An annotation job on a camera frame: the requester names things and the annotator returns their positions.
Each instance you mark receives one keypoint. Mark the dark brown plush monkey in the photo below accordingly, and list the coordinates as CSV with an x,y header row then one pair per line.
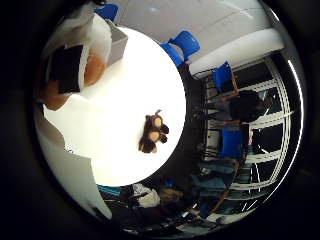
x,y
153,131

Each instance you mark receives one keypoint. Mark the tan plush teddy bear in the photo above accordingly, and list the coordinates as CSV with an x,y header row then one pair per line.
x,y
95,68

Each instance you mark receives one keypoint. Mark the grey container box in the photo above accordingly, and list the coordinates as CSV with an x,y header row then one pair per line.
x,y
116,44

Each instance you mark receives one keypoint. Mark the tan brown bag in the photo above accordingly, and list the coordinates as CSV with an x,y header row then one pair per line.
x,y
170,195

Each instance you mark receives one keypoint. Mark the blue denim cloth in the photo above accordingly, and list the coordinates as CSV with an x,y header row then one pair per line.
x,y
213,178

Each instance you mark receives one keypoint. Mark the white bag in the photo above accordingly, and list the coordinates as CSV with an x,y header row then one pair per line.
x,y
148,198

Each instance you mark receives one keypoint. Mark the person in dark clothes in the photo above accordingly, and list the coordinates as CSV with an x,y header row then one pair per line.
x,y
245,106

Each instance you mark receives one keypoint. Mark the screen with blue stripes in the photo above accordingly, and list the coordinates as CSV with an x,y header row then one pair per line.
x,y
108,190

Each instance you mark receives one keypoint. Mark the wooden stick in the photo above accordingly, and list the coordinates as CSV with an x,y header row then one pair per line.
x,y
226,193

